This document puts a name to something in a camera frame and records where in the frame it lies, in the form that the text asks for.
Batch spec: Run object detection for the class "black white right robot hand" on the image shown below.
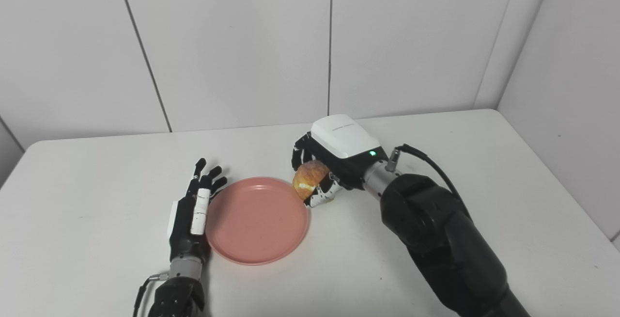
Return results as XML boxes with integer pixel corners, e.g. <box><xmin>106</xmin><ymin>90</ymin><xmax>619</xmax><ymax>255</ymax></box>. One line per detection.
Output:
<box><xmin>291</xmin><ymin>114</ymin><xmax>388</xmax><ymax>208</ymax></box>

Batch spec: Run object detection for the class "cream puff pastry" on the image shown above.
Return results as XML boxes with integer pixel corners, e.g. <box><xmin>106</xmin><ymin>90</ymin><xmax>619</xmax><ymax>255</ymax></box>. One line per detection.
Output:
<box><xmin>293</xmin><ymin>160</ymin><xmax>331</xmax><ymax>200</ymax></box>

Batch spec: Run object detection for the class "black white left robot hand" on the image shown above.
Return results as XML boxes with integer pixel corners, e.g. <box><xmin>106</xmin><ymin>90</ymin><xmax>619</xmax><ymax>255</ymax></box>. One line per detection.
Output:
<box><xmin>167</xmin><ymin>158</ymin><xmax>228</xmax><ymax>262</ymax></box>

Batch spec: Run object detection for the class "pink round plate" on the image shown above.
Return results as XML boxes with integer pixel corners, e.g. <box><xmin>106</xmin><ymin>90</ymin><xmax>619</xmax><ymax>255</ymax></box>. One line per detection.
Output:
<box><xmin>205</xmin><ymin>177</ymin><xmax>311</xmax><ymax>266</ymax></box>

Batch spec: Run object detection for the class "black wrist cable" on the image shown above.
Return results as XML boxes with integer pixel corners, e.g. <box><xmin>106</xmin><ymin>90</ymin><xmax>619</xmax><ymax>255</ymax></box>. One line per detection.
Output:
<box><xmin>133</xmin><ymin>273</ymin><xmax>169</xmax><ymax>317</ymax></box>
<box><xmin>386</xmin><ymin>144</ymin><xmax>470</xmax><ymax>216</ymax></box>

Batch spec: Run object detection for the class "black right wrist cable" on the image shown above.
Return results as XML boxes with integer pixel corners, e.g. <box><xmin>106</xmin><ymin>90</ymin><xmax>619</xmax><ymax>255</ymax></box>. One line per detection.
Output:
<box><xmin>386</xmin><ymin>144</ymin><xmax>470</xmax><ymax>216</ymax></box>

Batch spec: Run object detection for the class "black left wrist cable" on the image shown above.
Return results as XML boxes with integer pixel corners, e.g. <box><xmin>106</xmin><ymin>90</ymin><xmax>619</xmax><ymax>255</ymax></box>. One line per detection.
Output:
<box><xmin>133</xmin><ymin>273</ymin><xmax>169</xmax><ymax>317</ymax></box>

